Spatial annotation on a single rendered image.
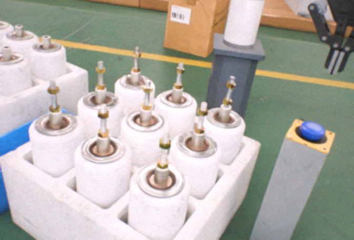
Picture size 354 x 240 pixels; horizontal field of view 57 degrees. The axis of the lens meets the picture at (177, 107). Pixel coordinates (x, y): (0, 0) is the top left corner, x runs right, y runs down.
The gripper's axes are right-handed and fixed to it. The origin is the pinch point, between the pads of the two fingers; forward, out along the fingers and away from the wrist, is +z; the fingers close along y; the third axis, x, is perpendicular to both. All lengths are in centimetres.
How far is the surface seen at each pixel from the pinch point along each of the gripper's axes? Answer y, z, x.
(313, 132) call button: 0.8, 11.9, -1.4
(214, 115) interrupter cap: -18.7, 19.6, 4.0
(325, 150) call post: 3.4, 13.4, -2.7
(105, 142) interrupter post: -27.8, 17.5, -19.6
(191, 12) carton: -72, 24, 89
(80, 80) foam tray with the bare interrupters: -63, 29, 9
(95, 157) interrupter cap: -28.0, 19.5, -21.8
